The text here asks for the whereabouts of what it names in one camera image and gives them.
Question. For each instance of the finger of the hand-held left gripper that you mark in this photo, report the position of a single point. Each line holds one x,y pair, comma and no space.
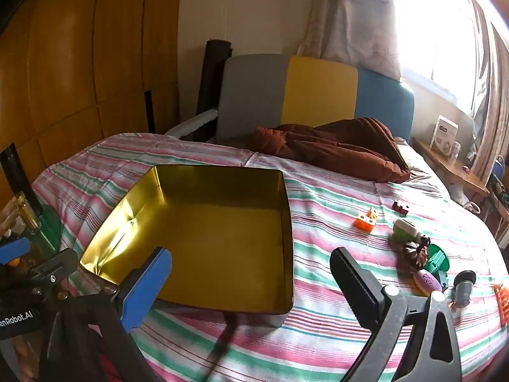
12,251
53,272

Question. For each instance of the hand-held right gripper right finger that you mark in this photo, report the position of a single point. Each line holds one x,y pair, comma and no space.
354,286

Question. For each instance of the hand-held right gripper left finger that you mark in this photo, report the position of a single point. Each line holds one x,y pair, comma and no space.
147,290

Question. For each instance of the orange block toy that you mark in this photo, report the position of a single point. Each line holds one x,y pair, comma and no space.
365,222

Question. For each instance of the purple oval toy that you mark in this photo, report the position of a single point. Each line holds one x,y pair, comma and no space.
427,282

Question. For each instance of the green white mosquito repellent plug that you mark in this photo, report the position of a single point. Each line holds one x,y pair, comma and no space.
405,229

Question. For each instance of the gold tin box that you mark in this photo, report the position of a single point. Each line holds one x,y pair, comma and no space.
222,246

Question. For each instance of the green plastic spool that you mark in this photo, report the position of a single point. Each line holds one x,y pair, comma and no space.
438,263

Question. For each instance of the red metallic cylinder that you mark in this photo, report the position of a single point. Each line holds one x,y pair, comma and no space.
401,207

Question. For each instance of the clear glass bottle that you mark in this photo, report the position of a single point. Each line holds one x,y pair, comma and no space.
24,215

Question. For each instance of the green plastic piece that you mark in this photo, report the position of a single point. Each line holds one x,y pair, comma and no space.
51,227

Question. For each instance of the black pole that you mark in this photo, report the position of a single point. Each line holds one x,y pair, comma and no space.
16,183

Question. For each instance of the striped blanket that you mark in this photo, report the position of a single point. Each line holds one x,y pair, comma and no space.
338,215

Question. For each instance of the black grey knob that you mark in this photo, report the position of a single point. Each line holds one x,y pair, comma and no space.
463,288

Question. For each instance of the grey bed sheet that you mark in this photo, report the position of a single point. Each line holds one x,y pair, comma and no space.
421,167

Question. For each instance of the brown quilt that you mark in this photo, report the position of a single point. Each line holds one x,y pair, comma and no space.
338,143

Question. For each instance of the orange plastic basket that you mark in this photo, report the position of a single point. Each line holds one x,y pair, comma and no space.
502,306

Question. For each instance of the wooden shelf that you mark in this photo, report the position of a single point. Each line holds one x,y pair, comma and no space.
449,167

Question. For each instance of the small pink white jar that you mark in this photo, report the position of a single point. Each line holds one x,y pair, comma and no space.
455,150

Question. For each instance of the white cardboard box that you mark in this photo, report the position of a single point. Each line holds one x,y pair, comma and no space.
444,131

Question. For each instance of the blue round container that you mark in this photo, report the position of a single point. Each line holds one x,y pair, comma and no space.
498,169

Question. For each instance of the wooden wardrobe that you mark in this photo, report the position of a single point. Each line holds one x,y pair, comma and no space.
79,67

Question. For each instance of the grey yellow blue headboard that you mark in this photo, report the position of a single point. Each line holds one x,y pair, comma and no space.
318,87

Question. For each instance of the black rolled mat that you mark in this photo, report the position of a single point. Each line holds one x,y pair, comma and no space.
212,75

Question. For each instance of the beige side curtain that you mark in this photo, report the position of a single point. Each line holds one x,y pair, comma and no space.
497,107

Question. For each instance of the window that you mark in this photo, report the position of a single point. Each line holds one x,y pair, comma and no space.
437,39

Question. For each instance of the beige patterned curtain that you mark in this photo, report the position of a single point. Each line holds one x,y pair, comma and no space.
350,16

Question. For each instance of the white bed rail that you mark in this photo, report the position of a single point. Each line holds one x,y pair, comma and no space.
191,123

